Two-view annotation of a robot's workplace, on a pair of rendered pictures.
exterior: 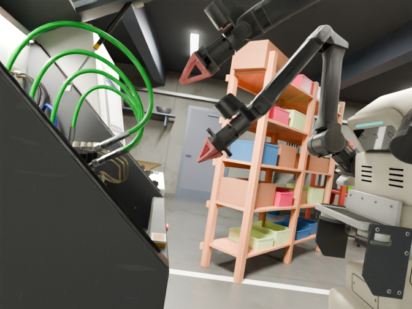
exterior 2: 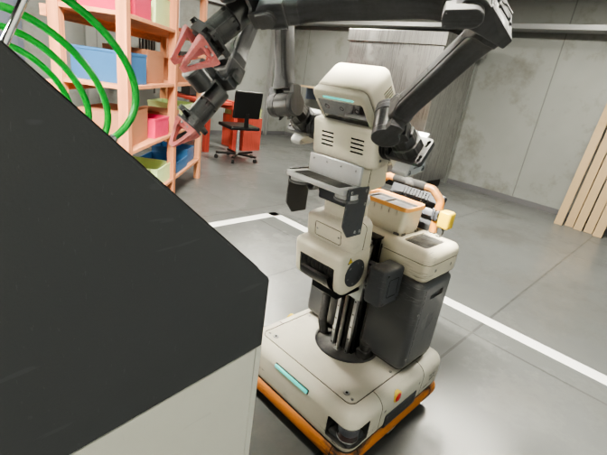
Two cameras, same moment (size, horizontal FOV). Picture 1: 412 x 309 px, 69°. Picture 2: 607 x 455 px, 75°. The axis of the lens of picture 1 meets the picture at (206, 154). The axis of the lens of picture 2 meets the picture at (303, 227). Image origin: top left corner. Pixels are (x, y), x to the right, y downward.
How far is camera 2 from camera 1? 52 cm
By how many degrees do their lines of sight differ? 48
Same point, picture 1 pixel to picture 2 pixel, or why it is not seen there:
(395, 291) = (357, 230)
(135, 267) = (250, 286)
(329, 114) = (288, 74)
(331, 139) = (294, 103)
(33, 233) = (179, 296)
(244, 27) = (270, 19)
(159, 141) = not seen: outside the picture
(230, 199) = not seen: hidden behind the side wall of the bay
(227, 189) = not seen: hidden behind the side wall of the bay
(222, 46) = (231, 27)
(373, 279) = (347, 227)
